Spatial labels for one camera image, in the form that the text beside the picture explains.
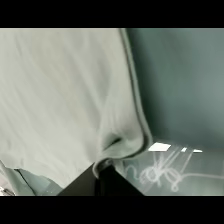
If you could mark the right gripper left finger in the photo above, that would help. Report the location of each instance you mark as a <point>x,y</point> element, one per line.
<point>81,185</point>

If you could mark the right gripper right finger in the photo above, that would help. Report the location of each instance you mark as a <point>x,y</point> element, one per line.
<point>116,185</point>

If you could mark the pale green garment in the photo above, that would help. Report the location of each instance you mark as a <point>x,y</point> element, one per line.
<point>66,100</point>

